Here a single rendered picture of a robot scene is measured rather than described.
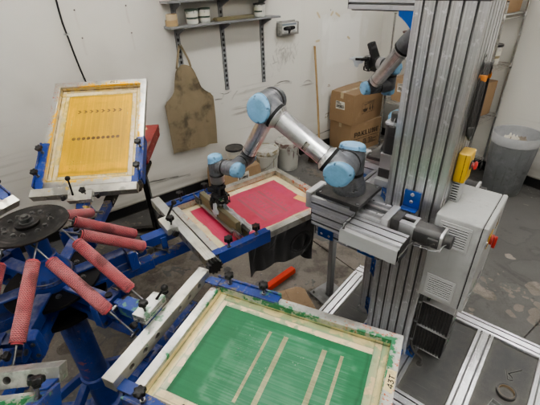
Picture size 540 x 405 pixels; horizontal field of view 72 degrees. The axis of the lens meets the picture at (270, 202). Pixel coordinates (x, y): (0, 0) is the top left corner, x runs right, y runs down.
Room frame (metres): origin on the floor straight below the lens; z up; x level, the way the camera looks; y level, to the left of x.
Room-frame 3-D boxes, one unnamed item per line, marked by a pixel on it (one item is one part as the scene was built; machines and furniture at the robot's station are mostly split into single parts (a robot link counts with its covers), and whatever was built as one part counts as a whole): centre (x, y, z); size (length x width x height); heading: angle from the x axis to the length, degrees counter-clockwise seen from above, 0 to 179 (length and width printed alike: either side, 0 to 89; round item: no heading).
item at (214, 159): (1.70, 0.26, 1.31); 0.09 x 0.08 x 0.11; 61
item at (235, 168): (1.67, 0.17, 1.31); 0.11 x 0.11 x 0.08; 61
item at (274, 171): (1.84, 0.10, 0.97); 0.79 x 0.58 x 0.04; 125
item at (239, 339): (0.85, 0.15, 1.05); 1.08 x 0.61 x 0.23; 65
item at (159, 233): (1.52, 0.56, 1.02); 0.17 x 0.06 x 0.05; 125
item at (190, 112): (3.76, 0.77, 1.06); 0.53 x 0.07 x 1.05; 125
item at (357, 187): (1.50, -0.37, 1.31); 0.15 x 0.15 x 0.10
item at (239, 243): (1.48, 0.14, 0.97); 0.30 x 0.05 x 0.07; 125
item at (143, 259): (1.59, 0.46, 0.89); 1.24 x 0.06 x 0.06; 125
